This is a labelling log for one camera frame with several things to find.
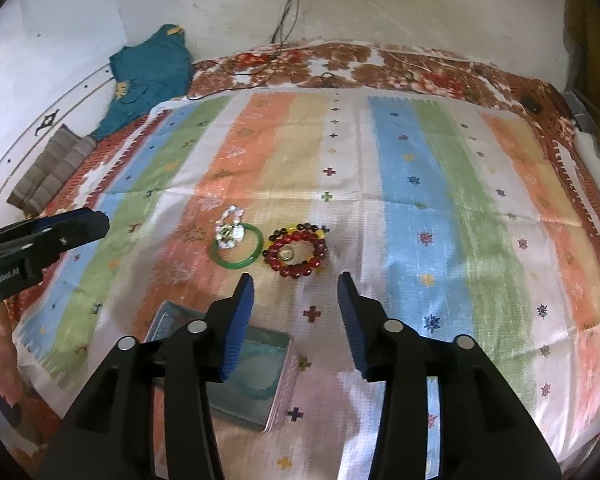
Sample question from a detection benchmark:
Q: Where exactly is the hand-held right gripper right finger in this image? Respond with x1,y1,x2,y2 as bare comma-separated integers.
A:
337,271,563,480

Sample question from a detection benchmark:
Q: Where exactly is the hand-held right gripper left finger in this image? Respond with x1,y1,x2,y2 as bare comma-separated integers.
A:
37,272,257,480

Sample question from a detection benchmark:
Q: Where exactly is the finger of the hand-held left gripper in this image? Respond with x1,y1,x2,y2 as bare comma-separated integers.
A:
10,208,110,272
0,216,56,252

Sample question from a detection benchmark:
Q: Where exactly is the green bangle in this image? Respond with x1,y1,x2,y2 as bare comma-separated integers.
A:
210,223,263,270

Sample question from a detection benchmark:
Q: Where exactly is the metal tin box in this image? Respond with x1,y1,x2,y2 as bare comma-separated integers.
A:
142,300,293,433

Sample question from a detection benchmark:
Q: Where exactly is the red bead bracelet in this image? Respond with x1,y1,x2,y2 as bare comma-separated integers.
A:
262,232,328,278

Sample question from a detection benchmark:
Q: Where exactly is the white bead bracelet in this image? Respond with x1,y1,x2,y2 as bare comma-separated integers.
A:
215,205,246,251

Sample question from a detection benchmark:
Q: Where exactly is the yellow and dark bead bracelet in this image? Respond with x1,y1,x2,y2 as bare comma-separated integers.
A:
266,221,329,261

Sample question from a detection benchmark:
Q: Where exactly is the person's left hand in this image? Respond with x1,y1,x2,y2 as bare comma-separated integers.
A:
0,305,25,409

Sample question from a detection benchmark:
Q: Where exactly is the striped folded cloth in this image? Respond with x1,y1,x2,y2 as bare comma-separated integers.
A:
7,124,97,213

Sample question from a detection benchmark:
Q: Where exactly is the white bed headboard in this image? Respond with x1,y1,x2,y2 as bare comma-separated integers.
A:
0,67,126,221

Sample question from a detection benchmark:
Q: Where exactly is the teal garment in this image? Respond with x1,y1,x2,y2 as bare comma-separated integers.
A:
91,24,195,141

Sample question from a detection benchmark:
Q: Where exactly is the striped colourful cloth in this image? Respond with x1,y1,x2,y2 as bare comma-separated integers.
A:
12,85,600,480

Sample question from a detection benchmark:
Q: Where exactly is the white pillow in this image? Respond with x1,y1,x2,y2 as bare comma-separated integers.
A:
572,130,600,196

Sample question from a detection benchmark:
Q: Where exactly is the yellow curtain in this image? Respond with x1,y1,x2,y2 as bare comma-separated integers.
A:
562,0,600,126

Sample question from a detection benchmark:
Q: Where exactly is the white thin cable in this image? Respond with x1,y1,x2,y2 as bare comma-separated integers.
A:
385,49,473,65

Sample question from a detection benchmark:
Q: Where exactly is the black power cable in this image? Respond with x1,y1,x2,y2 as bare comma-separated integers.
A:
200,0,303,97

